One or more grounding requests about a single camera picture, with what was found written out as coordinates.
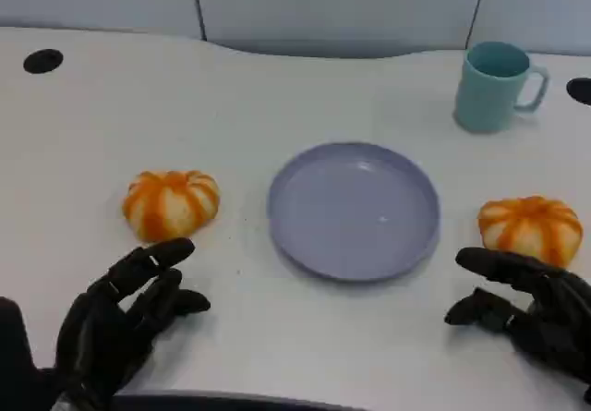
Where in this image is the pale green mug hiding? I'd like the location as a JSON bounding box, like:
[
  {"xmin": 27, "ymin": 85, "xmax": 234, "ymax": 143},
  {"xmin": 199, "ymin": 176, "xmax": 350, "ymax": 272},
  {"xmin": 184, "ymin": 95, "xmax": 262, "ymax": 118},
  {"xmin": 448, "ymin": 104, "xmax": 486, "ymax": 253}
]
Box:
[{"xmin": 452, "ymin": 41, "xmax": 550, "ymax": 133}]

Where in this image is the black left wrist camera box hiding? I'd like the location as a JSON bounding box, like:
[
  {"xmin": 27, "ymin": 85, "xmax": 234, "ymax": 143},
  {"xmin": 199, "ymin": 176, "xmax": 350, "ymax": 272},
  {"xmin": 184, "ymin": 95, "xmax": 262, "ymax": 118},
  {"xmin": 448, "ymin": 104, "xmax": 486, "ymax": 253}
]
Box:
[{"xmin": 0, "ymin": 296, "xmax": 57, "ymax": 411}]

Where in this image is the orange and white bread roll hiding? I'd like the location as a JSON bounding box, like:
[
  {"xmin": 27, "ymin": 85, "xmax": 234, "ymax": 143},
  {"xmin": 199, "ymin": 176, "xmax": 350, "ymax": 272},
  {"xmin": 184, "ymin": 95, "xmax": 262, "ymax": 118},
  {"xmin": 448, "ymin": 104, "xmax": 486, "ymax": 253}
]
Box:
[
  {"xmin": 122, "ymin": 169, "xmax": 222, "ymax": 244},
  {"xmin": 476, "ymin": 195, "xmax": 584, "ymax": 265}
]

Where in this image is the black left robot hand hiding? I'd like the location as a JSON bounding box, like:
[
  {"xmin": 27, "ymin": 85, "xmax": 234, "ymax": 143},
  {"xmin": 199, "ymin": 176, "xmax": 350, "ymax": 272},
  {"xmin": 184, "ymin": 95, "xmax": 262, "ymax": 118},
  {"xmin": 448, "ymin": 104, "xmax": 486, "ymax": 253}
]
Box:
[{"xmin": 54, "ymin": 236, "xmax": 212, "ymax": 411}]

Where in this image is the lilac plate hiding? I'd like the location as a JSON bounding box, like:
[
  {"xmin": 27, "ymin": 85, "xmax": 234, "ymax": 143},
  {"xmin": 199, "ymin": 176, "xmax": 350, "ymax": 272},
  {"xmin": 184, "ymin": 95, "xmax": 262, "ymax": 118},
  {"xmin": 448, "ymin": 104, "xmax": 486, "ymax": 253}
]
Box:
[{"xmin": 267, "ymin": 141, "xmax": 440, "ymax": 284}]

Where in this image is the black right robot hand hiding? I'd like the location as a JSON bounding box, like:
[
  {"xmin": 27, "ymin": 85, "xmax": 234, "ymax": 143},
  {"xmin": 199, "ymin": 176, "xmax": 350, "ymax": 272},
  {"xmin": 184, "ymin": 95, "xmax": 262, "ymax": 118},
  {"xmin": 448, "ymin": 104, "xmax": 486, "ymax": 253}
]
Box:
[{"xmin": 444, "ymin": 247, "xmax": 591, "ymax": 405}]

